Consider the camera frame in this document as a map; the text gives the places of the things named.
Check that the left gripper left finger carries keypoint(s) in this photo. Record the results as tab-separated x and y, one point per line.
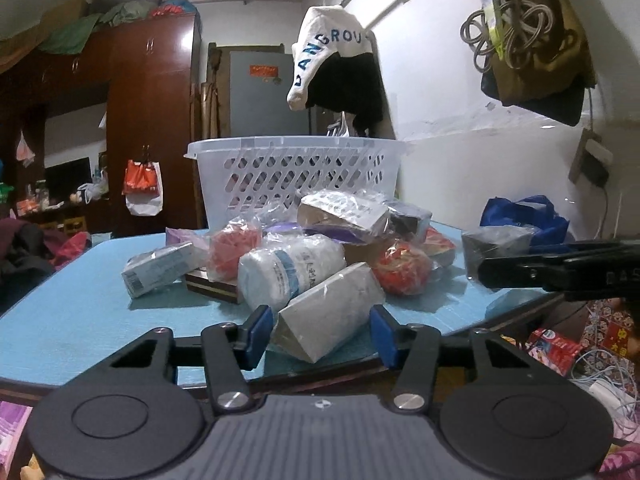
227	350

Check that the green cloth atop wardrobe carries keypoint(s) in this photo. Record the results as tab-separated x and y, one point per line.
72	38

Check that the white round bottle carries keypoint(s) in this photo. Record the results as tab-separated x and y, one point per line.
275	274

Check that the pile of dark clothes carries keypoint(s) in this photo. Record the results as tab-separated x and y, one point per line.
28	250

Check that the white plastic lattice basket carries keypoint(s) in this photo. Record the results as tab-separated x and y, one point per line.
243	175

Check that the red packets bag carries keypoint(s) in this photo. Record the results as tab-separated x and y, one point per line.
403	269

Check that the orange and white hanging bag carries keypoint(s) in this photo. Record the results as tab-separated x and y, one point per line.
143	189

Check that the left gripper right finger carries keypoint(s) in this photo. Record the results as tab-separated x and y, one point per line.
413	350

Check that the white wall power adapter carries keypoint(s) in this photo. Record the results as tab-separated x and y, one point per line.
591	160

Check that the dark red wooden wardrobe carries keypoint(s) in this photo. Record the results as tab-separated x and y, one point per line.
145	72

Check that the black monitor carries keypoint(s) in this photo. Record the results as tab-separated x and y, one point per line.
65	179

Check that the white grey medicine box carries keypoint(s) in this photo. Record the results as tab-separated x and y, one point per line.
145	272

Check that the light purple box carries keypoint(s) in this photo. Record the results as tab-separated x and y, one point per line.
180	236

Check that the red rubber bands bag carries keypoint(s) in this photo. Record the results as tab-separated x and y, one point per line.
226	246

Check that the dark purple box in bag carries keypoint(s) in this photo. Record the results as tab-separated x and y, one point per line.
409	221

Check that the white hoodie with blue letters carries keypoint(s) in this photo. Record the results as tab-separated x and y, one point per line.
325	31

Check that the brown hanging bag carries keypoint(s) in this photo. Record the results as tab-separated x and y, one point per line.
546	67

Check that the grey metal door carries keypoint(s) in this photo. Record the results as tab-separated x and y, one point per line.
259	84

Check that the black hanging garment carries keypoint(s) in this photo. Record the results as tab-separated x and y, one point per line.
351	85

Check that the red wrapped packets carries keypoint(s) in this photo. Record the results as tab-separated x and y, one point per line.
439	248

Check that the blue fabric bag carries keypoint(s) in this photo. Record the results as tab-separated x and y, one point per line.
535	211

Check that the black Kent cigarette box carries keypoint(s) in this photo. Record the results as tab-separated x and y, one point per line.
197	281

